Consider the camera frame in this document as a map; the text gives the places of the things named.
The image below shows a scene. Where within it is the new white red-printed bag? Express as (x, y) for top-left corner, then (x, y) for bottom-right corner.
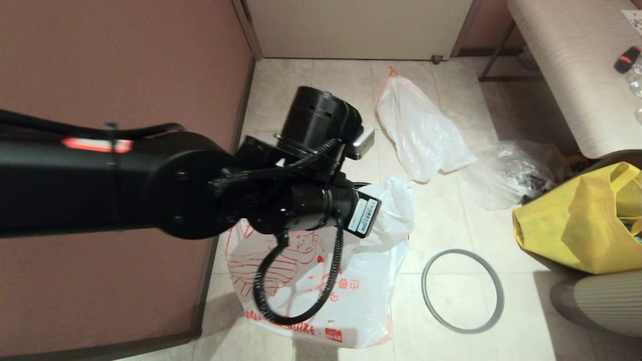
(224, 176), (416, 349)

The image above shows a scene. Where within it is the white plastic bag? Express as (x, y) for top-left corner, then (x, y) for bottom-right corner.
(376, 66), (477, 184)

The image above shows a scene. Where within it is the grey bin retaining ring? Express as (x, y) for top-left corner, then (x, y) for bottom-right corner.
(420, 249), (505, 335)

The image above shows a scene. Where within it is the clear crumpled plastic bag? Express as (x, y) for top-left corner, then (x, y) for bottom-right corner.
(459, 141), (570, 211)

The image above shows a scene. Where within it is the yellow fabric bag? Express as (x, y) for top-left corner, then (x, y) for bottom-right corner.
(512, 162), (642, 275)

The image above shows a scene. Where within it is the white door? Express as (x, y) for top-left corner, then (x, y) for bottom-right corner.
(246, 0), (474, 62)

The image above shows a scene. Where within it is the beige ribbed round ottoman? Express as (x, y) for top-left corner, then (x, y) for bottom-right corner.
(549, 273), (642, 337)

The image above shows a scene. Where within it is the clear plastic bottle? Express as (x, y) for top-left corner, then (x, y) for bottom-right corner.
(627, 55), (642, 101)

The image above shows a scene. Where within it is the black orange marker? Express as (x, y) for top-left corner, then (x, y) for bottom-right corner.
(614, 47), (642, 76)

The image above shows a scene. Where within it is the white printed paper sheet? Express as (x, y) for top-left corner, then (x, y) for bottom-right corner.
(619, 10), (642, 38)

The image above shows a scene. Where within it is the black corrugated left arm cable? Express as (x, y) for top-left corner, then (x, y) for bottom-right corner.
(206, 138), (347, 325)

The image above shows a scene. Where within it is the dark metal table leg frame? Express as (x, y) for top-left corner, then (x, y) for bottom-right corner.
(479, 20), (542, 83)

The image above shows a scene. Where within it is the smooth black left arm cable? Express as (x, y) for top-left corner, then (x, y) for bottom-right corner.
(0, 109), (185, 141)

